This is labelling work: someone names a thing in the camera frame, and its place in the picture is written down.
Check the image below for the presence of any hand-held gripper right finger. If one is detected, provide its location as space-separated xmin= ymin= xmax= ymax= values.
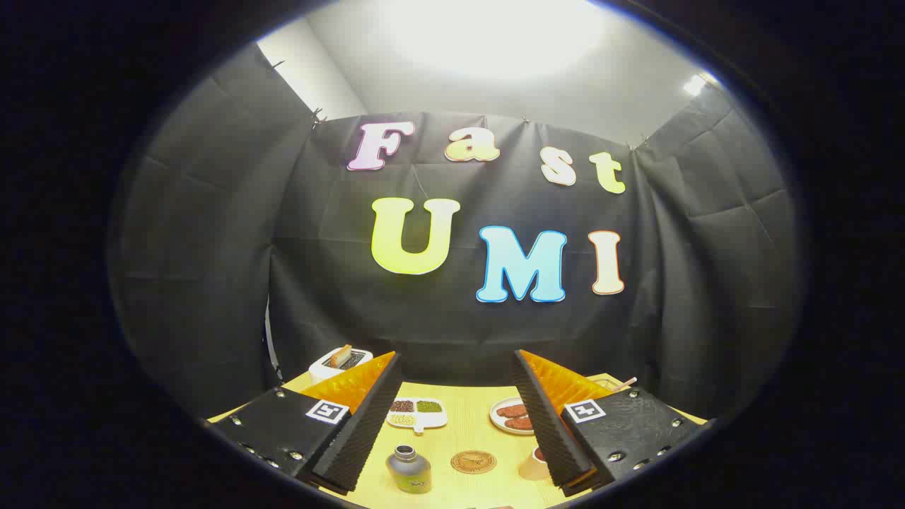
xmin=513 ymin=349 xmax=708 ymax=496

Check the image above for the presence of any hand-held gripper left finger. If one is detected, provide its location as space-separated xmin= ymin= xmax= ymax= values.
xmin=209 ymin=351 xmax=402 ymax=496

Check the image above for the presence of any white cup wooden handle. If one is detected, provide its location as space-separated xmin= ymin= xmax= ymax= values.
xmin=518 ymin=445 xmax=559 ymax=481

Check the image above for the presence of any silver green juice bottle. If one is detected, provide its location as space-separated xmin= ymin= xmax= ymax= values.
xmin=385 ymin=445 xmax=433 ymax=494

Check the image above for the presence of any round wooden coaster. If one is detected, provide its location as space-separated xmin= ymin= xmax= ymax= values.
xmin=450 ymin=450 xmax=498 ymax=474

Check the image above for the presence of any round white plate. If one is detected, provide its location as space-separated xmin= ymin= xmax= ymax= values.
xmin=489 ymin=397 xmax=536 ymax=435

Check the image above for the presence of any white divided bean dish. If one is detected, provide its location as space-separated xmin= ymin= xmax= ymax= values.
xmin=386 ymin=397 xmax=449 ymax=433

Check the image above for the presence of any white toaster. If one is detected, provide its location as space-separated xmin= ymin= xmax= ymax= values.
xmin=309 ymin=345 xmax=373 ymax=385

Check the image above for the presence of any wooden table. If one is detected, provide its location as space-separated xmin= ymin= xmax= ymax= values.
xmin=207 ymin=373 xmax=708 ymax=509

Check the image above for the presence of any black backdrop cloth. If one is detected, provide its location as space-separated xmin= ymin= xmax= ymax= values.
xmin=110 ymin=42 xmax=803 ymax=425

